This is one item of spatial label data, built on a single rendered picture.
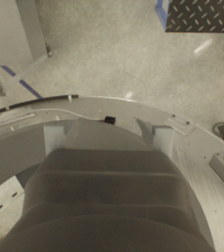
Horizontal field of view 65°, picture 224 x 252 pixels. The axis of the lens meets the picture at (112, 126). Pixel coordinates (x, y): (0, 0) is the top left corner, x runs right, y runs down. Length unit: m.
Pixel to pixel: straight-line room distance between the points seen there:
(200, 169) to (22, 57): 1.14
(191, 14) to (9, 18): 0.92
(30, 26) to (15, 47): 0.19
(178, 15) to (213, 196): 0.60
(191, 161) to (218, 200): 0.15
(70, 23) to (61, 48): 0.19
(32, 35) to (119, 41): 0.58
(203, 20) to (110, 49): 0.78
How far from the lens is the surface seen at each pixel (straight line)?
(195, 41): 1.42
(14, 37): 1.27
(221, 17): 0.79
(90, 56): 1.44
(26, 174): 1.14
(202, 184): 0.66
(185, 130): 0.79
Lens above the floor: 1.33
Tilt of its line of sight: 50 degrees down
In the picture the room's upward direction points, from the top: 169 degrees counter-clockwise
